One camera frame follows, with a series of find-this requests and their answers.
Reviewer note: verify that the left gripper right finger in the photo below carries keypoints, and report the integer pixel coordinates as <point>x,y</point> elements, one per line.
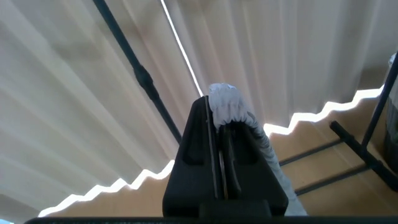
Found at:
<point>252,168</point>

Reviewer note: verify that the black clothes rack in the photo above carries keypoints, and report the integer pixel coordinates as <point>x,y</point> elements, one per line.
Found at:
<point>143,77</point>

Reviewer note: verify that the beige curtain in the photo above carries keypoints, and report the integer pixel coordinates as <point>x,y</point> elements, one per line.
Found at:
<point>62,93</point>

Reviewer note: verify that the white laundry basket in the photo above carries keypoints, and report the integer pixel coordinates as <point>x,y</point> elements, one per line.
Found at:
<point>392,137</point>

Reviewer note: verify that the pale grey shorts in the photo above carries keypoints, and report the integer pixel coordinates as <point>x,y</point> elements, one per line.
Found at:
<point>227,102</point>

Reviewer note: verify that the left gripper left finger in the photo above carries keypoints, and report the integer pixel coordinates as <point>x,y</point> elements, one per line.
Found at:
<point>189,161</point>

